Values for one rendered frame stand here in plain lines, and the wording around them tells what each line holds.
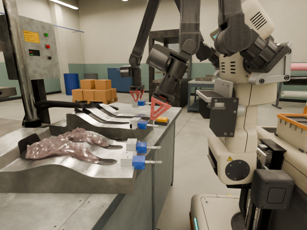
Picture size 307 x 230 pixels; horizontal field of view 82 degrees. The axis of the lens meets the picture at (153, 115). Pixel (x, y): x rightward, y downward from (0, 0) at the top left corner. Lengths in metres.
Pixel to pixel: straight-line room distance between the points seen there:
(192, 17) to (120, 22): 8.30
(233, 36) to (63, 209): 0.65
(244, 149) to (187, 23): 0.54
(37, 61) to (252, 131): 1.40
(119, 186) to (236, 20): 0.56
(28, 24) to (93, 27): 8.27
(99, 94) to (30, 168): 5.08
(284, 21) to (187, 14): 6.98
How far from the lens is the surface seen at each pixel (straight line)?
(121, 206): 0.76
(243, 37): 0.58
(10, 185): 0.69
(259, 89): 0.82
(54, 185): 0.62
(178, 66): 0.56
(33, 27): 1.55
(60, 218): 0.55
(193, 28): 0.57
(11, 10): 1.33
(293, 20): 7.55
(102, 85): 5.82
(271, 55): 0.62
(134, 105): 1.13
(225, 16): 0.60
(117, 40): 8.84
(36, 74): 1.51
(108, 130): 0.85
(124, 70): 1.12
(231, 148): 0.82
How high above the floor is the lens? 1.16
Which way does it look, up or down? 15 degrees down
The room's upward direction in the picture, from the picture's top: straight up
